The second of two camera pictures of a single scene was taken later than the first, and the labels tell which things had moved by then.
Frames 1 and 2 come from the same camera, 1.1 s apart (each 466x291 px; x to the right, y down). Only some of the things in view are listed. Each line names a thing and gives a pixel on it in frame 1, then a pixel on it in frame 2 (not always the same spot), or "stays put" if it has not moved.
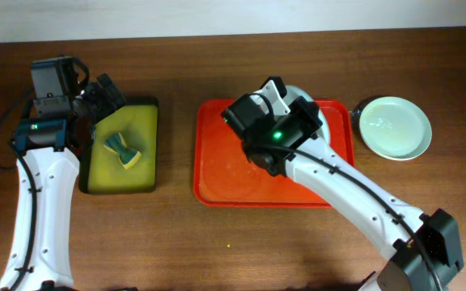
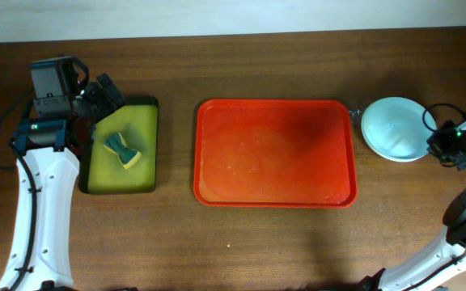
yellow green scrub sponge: x=116 y=144 stays put
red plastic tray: x=223 y=176 stays put
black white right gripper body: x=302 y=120 to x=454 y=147
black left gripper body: x=106 y=95 stays put
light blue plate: x=290 y=93 to x=394 y=128
